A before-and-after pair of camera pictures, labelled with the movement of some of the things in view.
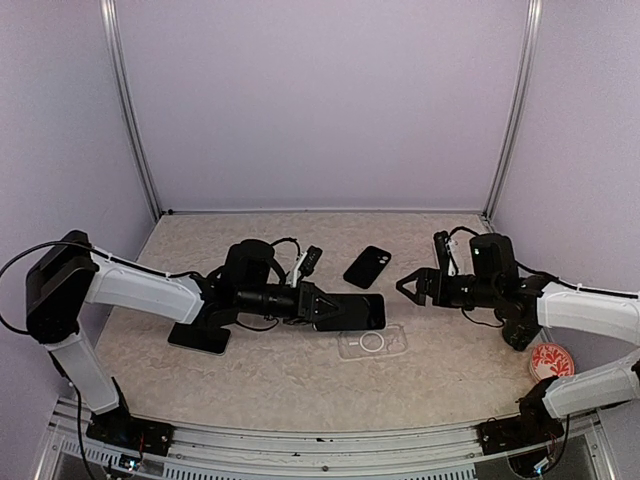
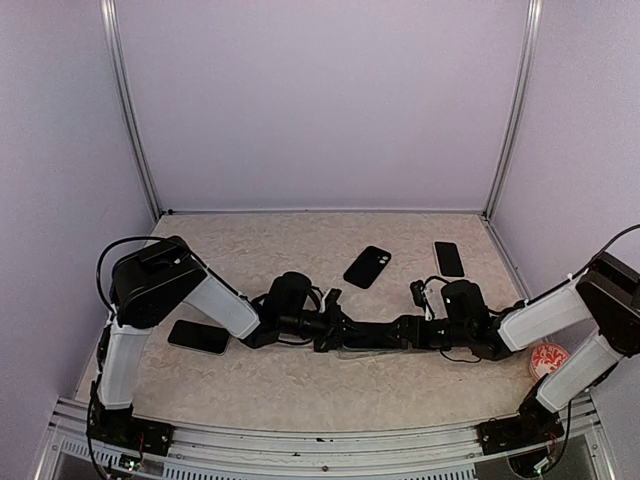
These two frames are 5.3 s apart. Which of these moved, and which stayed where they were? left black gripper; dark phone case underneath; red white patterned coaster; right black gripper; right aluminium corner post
Moved: right black gripper; left black gripper
Stayed: right aluminium corner post; dark phone case underneath; red white patterned coaster
